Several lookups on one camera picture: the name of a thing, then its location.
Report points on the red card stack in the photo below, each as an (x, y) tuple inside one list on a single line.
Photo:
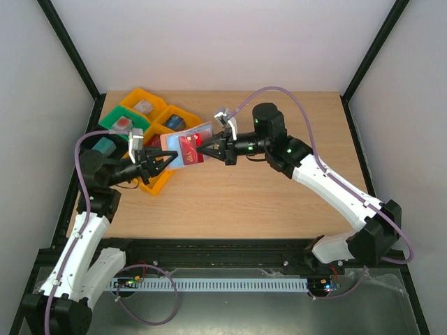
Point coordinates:
[(154, 141)]

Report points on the black aluminium frame rail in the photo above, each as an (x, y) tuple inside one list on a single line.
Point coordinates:
[(223, 253)]

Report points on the yellow bin with blue cards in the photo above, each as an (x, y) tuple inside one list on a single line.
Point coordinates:
[(191, 120)]

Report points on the yellow bin near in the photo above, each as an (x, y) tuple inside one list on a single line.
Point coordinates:
[(155, 185)]

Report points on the green bin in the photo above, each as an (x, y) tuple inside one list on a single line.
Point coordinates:
[(139, 120)]

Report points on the yellow bin far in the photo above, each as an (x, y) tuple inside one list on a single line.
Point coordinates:
[(138, 94)]

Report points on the blue card stack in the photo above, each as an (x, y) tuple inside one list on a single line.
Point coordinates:
[(175, 123)]

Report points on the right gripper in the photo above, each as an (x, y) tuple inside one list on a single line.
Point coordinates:
[(228, 151)]

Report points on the slotted cable duct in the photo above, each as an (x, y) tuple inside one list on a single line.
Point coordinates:
[(219, 285)]

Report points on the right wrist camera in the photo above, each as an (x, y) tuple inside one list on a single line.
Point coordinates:
[(222, 117)]

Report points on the teal card stack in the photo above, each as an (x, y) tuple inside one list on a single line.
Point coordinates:
[(105, 146)]

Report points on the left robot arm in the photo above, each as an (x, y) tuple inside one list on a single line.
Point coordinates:
[(65, 302)]

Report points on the yellow bin with red cards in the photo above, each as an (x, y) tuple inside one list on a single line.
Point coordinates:
[(153, 130)]

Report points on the red VIP credit card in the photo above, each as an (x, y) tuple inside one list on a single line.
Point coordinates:
[(188, 147)]

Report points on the black bin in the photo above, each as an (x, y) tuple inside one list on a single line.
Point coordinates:
[(90, 139)]

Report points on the red-dot card stack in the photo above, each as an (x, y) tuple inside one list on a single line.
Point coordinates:
[(122, 126)]

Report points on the pink leather card holder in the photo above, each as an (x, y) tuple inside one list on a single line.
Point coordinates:
[(170, 142)]

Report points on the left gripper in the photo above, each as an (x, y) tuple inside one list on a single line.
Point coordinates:
[(148, 165)]

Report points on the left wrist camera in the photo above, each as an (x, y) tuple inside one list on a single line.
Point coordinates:
[(135, 143)]

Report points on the white card stack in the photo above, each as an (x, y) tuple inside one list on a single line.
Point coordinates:
[(143, 106)]

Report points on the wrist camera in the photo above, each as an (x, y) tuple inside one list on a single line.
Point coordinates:
[(135, 143), (222, 117)]

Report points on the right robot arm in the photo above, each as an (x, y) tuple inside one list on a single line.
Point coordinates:
[(373, 222)]

